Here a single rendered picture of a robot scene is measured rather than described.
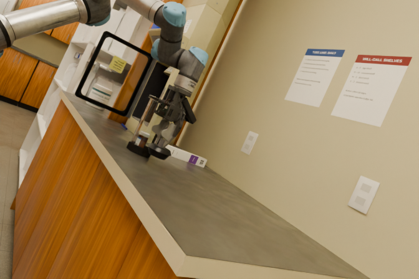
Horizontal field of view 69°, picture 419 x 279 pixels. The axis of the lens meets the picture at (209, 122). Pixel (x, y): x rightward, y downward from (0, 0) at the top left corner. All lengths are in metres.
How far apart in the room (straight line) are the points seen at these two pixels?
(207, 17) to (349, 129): 0.89
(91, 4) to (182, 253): 0.98
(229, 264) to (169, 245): 0.12
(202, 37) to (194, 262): 1.26
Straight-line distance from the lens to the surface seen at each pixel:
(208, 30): 1.66
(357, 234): 1.18
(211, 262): 0.60
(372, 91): 1.31
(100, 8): 1.30
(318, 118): 1.38
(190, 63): 1.06
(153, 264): 0.70
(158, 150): 1.07
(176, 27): 1.02
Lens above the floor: 1.15
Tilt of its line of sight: 1 degrees up
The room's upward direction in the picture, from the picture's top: 25 degrees clockwise
